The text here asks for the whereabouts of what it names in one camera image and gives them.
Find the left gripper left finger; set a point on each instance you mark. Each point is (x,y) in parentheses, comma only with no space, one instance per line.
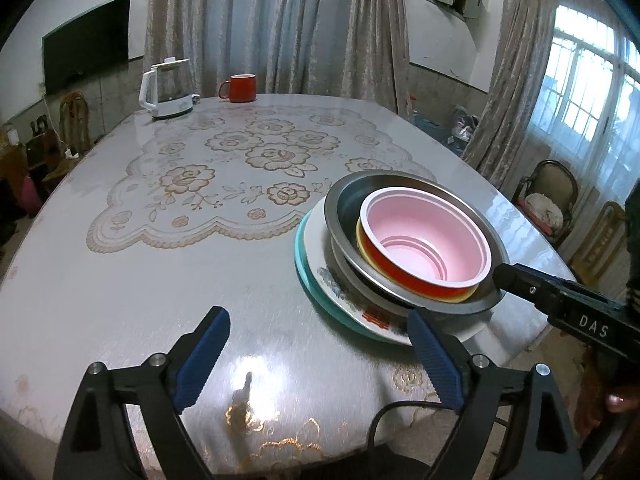
(195,354)

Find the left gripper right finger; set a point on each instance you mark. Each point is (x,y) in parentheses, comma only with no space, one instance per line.
(443,357)

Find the yellow bowl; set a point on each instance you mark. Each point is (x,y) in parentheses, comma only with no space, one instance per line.
(378,262)

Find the red bowl pink inside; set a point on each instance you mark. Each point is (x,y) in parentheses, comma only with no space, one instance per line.
(426,236)

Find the stainless steel bowl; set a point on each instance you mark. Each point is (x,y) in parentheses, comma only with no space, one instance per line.
(341,211)

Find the right hand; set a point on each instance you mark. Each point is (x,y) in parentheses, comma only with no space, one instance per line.
(623,401)

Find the armchair with cushion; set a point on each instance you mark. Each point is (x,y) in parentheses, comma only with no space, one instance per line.
(547,198)

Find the teal plate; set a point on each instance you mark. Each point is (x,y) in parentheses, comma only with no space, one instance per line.
(342,304)

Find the white floral plate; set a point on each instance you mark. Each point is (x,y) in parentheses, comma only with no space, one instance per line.
(318,247)

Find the lace floral table mat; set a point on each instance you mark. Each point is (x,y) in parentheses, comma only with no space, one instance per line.
(248,172)

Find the wooden chair left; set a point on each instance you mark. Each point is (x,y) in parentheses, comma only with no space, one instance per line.
(72,135)

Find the red mug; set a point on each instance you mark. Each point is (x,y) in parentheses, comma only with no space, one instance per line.
(239,88)

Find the white electric kettle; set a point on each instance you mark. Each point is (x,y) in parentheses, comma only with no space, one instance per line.
(167,89)

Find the grey curtain right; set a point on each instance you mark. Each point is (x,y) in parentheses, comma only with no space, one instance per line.
(525,38)

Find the grey curtain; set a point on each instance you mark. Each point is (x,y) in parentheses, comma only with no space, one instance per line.
(356,49)
(525,38)

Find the grey curtain centre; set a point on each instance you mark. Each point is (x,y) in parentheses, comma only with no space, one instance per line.
(356,49)

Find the black wall television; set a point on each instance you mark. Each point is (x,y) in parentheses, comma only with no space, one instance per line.
(86,45)

